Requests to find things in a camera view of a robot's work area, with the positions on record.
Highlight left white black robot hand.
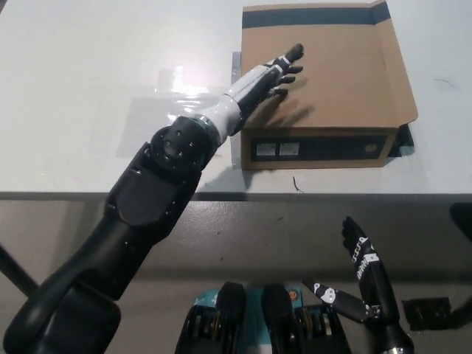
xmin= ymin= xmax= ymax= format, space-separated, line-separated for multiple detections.
xmin=263 ymin=44 xmax=305 ymax=100

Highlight black floor tape patch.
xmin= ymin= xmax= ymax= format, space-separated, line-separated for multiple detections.
xmin=400 ymin=297 xmax=454 ymax=332

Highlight robot legs and feet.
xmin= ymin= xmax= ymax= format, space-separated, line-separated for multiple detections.
xmin=174 ymin=282 xmax=352 ymax=354

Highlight brown cardboard storage box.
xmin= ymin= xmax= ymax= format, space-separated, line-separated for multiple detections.
xmin=239 ymin=0 xmax=419 ymax=171

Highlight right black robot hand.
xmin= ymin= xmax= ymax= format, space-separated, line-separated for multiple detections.
xmin=341 ymin=215 xmax=381 ymax=284

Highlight black metal table leg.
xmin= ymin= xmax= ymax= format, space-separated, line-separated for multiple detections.
xmin=448 ymin=294 xmax=472 ymax=330
xmin=0 ymin=242 xmax=41 ymax=293

